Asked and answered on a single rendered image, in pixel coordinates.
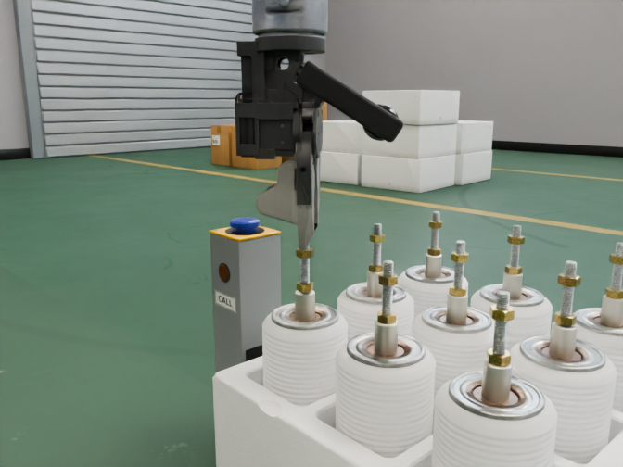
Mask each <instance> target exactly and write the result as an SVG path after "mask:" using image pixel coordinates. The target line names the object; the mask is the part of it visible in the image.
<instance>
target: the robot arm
mask: <svg viewBox="0 0 623 467"><path fill-rule="evenodd" d="M327 12H328V0H252V32H253V33H254V34H255V35H256V36H259V37H258V38H255V41H244V42H236V45H237V55H238V56H239V57H241V74H242V93H239V94H237V96H236V98H235V144H236V155H237V156H241V157H242V158H255V159H276V157H292V158H290V159H288V160H287V161H285V162H284V163H282V164H281V165H280V166H279V168H278V171H277V183H275V184H273V185H271V186H269V187H268V188H267V190H266V191H265V192H263V193H261V194H259V195H258V197H257V199H256V208H257V210H258V212H259V213H260V214H262V215H264V216H268V217H271V218H275V219H278V220H281V221H286V222H290V223H293V224H296V225H297V226H298V237H299V250H305V249H306V247H307V246H308V244H309V242H310V241H311V239H312V237H313V235H314V232H315V230H316V229H317V227H318V218H319V197H320V170H321V152H322V148H323V109H322V106H323V104H324V102H326V103H328V104H329V105H331V106H332V107H334V108H336V109H337V110H339V111H340V112H342V113H344V114H345V115H347V116H348V117H350V118H351V119H353V120H355V121H356V122H358V123H360V124H361V125H362V126H363V129H364V131H365V133H366V134H367V135H368V136H369V137H370V138H372V139H374V140H376V141H384V140H385V141H387V142H389V143H391V142H393V141H394V140H395V139H396V137H397V136H398V134H399V133H400V131H401V129H402V128H403V122H402V121H401V120H400V119H399V116H398V114H397V112H396V111H395V109H394V108H393V107H391V106H389V105H385V104H376V103H374V102H373V101H371V100H369V99H368V98H366V97H365V96H363V95H361V94H360V93H358V92H357V91H355V90H353V89H352V88H350V87H349V86H347V85H346V84H345V83H344V82H342V81H340V80H338V79H337V78H335V77H334V76H332V75H331V74H329V73H328V72H326V71H325V70H323V69H321V68H319V67H318V66H316V65H315V64H313V63H312V62H310V61H307V62H306V63H305V62H304V55H314V54H322V53H325V38H322V36H325V35H326V34H327ZM284 59H288V61H289V66H288V68H287V69H282V67H281V64H282V61H283V60H284ZM241 95H242V99H240V96H241ZM237 98H238V103H237ZM295 155H296V156H295Z"/></svg>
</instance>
